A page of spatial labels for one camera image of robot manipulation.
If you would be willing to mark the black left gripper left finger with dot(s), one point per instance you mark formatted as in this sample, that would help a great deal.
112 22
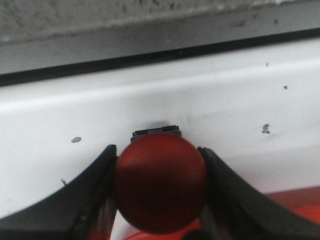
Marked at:
84 209

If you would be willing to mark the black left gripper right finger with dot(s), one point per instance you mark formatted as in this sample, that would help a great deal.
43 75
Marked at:
235 210

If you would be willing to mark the red mushroom push button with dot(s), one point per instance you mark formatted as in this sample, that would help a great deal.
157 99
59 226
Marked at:
160 183

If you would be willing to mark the red plastic tray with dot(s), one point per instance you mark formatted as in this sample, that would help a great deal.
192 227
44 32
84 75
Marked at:
304 202

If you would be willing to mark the grey stone counter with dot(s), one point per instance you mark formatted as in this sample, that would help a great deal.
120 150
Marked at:
37 34

